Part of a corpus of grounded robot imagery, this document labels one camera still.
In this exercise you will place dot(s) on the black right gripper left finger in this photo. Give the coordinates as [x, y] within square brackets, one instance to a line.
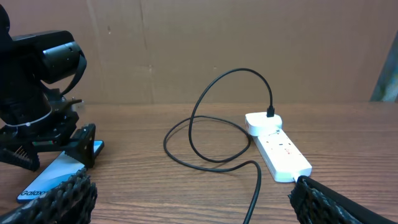
[72, 201]

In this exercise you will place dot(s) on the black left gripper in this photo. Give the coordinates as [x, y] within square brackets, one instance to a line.
[56, 129]

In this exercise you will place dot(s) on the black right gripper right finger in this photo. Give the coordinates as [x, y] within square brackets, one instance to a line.
[315, 203]

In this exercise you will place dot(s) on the Galaxy smartphone blue screen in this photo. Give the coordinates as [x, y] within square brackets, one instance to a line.
[59, 170]

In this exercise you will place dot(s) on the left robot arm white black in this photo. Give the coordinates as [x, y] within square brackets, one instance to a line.
[37, 71]

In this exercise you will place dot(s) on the white charger plug adapter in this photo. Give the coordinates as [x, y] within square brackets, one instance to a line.
[258, 124]

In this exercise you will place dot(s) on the white power extension strip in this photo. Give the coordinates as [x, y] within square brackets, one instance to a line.
[283, 159]

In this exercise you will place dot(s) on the brown cardboard backdrop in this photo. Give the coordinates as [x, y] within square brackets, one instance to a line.
[152, 52]

